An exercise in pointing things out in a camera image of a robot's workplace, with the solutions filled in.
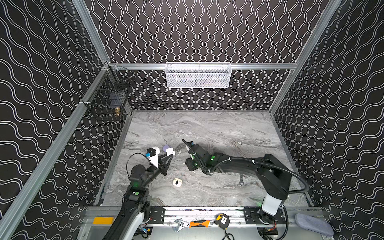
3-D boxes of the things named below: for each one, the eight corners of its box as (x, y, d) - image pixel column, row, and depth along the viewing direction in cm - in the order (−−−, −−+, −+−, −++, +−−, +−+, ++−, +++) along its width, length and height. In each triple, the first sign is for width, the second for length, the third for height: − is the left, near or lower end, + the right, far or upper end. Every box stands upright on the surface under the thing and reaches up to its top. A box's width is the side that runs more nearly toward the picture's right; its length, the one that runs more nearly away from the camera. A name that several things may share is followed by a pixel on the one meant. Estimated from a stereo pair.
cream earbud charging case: (172, 186, 86) (171, 185, 84) (173, 179, 88) (172, 178, 87) (182, 186, 86) (181, 185, 84) (182, 179, 88) (182, 178, 87)
